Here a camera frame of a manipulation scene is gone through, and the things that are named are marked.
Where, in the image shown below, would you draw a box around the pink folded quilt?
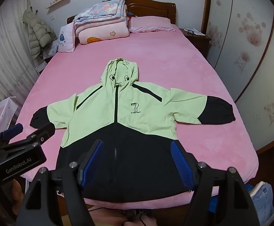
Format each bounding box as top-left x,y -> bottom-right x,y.
74,19 -> 130,45

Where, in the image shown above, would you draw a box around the green and black hooded jacket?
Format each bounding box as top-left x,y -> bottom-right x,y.
29,57 -> 235,204

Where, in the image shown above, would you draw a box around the blue jeans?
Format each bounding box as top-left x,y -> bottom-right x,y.
247,181 -> 274,226

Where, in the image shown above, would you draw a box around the floral folded quilt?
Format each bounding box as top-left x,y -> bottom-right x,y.
73,0 -> 128,27

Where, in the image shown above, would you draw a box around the white curtain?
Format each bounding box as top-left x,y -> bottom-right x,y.
0,5 -> 46,113

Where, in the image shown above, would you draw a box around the papers on nightstand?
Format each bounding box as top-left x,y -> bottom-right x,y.
183,28 -> 206,37

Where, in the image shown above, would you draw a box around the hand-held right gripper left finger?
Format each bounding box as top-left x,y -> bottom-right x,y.
16,139 -> 104,226

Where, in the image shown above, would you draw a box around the beige puffer jacket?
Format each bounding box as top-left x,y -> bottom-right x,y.
22,8 -> 57,59

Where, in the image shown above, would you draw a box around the wooden headboard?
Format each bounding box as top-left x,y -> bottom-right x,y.
66,0 -> 176,32

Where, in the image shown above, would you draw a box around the pink pillow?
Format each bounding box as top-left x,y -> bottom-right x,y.
128,16 -> 176,33

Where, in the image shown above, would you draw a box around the bed with pink sheet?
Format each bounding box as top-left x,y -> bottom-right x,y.
8,27 -> 260,211

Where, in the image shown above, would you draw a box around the wooden nightstand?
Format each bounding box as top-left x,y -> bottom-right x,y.
180,28 -> 212,59

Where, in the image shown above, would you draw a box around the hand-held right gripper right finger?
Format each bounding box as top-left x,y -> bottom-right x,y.
170,141 -> 261,226

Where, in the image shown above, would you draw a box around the white gift bag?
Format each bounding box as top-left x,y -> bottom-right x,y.
0,96 -> 18,134

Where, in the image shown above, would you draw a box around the white box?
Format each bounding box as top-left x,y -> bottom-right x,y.
35,59 -> 48,76

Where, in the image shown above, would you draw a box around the grey clothes pile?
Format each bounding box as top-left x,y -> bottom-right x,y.
42,40 -> 58,59

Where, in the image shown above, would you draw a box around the floral wardrobe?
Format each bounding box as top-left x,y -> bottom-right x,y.
201,0 -> 274,151

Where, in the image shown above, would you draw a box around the wooden wall shelf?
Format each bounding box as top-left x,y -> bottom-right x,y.
46,0 -> 72,9

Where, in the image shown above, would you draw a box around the white cushion with blue print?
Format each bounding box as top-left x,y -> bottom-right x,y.
57,24 -> 76,53

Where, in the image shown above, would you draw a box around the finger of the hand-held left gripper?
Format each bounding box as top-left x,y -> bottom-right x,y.
0,124 -> 24,151
1,122 -> 56,157

